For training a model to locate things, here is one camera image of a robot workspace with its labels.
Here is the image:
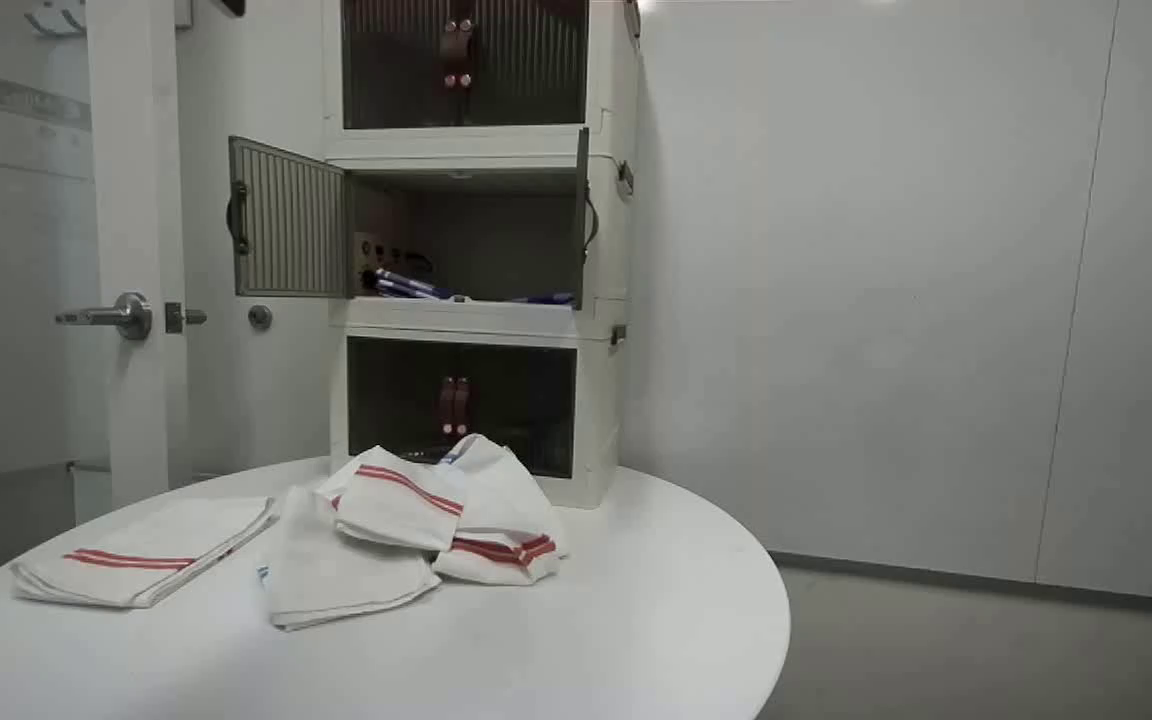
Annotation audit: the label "blue checkered cloth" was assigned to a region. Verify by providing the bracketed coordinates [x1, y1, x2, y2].
[360, 259, 583, 309]

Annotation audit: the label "white three-compartment cabinet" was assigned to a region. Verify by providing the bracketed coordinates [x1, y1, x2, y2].
[323, 0, 642, 514]

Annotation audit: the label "white towel red stripes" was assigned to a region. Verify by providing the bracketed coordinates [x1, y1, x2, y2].
[310, 442, 471, 559]
[426, 525, 572, 591]
[6, 491, 278, 616]

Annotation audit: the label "white towel blue stripes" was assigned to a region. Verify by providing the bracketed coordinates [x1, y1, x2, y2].
[426, 427, 557, 543]
[257, 486, 443, 637]

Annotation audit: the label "silver door lever handle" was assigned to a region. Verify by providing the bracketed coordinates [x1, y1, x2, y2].
[51, 289, 154, 344]

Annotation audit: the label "white door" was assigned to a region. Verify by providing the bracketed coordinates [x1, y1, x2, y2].
[79, 0, 194, 514]

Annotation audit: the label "metal door latch plate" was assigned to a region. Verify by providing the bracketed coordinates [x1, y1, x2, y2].
[159, 301, 210, 335]

